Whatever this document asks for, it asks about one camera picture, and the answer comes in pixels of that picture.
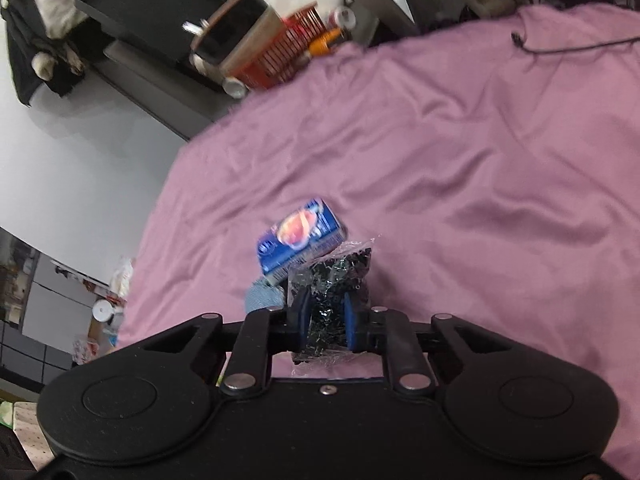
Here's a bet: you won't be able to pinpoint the white kettle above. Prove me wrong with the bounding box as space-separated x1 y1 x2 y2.
92 299 124 338

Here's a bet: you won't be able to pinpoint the red plastic basket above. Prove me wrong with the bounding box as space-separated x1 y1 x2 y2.
247 2 327 90

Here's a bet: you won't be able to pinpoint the blue round fabric pad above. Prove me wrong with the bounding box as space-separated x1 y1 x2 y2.
243 279 287 318

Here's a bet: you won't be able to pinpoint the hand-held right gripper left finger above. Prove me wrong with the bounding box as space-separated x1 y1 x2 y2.
144 289 312 397

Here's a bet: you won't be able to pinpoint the dotted beige cloth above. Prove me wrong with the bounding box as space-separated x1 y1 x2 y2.
0 399 53 480

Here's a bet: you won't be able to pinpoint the pink bed sheet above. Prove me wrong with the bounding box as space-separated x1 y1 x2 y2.
116 2 640 480

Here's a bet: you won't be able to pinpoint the orange handled tool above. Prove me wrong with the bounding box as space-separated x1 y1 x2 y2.
306 27 347 57

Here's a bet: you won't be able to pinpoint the pale rice bag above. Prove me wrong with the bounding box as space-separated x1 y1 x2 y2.
109 255 137 303

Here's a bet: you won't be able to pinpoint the black hanging clothes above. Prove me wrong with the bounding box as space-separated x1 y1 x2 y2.
0 0 107 107

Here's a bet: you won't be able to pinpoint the black flat panel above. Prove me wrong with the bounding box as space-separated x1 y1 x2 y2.
75 0 237 63

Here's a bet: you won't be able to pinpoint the grey shelf cabinet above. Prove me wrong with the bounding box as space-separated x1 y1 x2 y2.
0 227 113 388

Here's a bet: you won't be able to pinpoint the black cable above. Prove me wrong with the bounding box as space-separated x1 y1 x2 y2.
511 32 640 56

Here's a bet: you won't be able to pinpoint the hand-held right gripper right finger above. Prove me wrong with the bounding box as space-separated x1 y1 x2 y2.
342 292 507 397

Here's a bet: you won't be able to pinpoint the beige bowl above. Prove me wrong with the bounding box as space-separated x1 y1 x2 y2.
219 6 287 83

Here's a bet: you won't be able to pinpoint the black packet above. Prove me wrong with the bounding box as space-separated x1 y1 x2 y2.
287 237 377 380

